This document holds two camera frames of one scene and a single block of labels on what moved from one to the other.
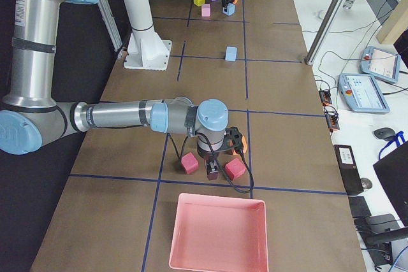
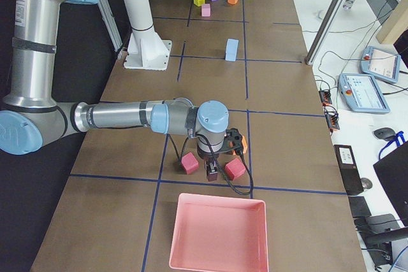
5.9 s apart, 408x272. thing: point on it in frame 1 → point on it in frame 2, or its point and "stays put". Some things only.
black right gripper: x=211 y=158 stays put
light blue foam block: x=231 y=9 → x=231 y=48
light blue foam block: x=231 y=53 stays put
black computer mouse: x=386 y=133 stays put
